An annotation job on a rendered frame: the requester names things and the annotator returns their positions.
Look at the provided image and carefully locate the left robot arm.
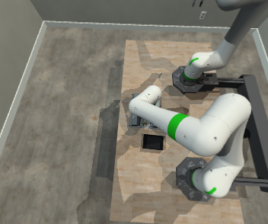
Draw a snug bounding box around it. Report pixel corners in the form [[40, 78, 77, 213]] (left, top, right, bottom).
[[129, 85, 251, 198]]

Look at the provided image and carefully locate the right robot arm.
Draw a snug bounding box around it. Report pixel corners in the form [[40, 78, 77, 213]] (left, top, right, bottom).
[[180, 0, 268, 86]]

